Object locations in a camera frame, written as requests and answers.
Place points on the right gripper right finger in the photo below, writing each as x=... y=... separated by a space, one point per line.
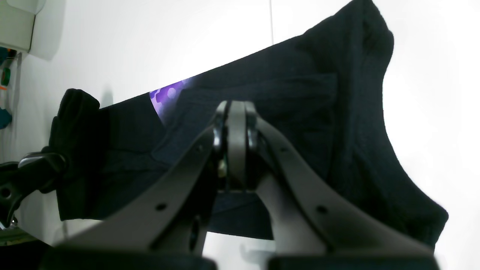
x=314 y=227

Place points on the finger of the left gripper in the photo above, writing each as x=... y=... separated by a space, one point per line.
x=35 y=171

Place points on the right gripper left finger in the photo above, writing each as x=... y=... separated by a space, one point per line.
x=165 y=227

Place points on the black T-shirt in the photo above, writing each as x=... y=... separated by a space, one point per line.
x=323 y=90

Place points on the teal orange object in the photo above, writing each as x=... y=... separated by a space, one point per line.
x=7 y=56

